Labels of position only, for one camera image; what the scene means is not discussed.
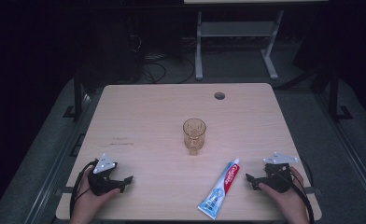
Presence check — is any black upright stand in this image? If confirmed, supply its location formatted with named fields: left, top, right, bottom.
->
left=325, top=65, right=354, bottom=123
left=62, top=68, right=90, bottom=122

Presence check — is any grey metal stand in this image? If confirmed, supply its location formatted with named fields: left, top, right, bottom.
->
left=194, top=9, right=286, bottom=82

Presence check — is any clear glass cup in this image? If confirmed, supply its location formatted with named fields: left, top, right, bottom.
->
left=182, top=118, right=207, bottom=157

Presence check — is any person's right hand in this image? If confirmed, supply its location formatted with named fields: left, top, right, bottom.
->
left=258, top=165, right=308, bottom=218

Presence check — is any tangle of black floor cables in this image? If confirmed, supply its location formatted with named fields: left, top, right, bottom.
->
left=129, top=32, right=196, bottom=85

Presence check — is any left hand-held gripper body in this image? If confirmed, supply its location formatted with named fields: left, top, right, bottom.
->
left=87, top=152, right=123, bottom=197

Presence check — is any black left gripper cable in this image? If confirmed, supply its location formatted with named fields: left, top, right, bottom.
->
left=69, top=160, right=99, bottom=219

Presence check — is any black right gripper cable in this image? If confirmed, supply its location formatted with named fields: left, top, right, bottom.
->
left=273, top=166, right=316, bottom=224

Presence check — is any blue red white toothpaste tube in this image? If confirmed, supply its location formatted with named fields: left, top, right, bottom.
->
left=197, top=158, right=241, bottom=220

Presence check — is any person's left hand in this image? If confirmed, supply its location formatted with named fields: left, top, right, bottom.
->
left=70, top=168, right=121, bottom=218

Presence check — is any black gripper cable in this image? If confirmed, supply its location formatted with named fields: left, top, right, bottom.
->
left=273, top=166, right=316, bottom=224
left=69, top=160, right=99, bottom=219

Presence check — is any aluminium floor rail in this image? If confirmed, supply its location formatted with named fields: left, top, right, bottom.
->
left=314, top=92, right=366, bottom=217
left=23, top=92, right=93, bottom=224

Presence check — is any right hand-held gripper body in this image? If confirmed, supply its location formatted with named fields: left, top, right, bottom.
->
left=259, top=151, right=300, bottom=194

